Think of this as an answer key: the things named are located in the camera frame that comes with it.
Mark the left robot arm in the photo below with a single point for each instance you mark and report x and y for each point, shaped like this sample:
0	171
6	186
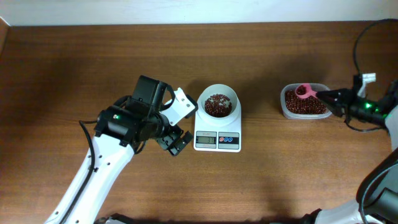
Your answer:
122	130

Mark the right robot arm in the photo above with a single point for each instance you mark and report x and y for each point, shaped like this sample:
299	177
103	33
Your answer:
367	150

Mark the white digital kitchen scale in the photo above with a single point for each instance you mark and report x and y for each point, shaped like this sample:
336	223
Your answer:
218	134

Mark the clear plastic bean container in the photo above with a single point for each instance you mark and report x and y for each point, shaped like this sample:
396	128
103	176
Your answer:
290	115

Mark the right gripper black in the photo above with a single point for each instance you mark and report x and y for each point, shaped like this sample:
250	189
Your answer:
346	96

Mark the beans in white bowl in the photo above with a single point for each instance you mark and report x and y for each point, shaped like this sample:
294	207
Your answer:
218	106

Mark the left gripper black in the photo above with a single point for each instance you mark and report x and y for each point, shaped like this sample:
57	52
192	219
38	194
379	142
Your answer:
173	134

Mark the white round bowl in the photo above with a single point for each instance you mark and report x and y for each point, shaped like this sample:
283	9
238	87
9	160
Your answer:
217	89

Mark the red adzuki beans pile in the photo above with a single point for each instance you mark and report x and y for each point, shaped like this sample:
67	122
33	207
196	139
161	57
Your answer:
297	105

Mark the pink measuring scoop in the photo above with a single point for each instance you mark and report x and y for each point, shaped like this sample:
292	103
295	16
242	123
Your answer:
305	91

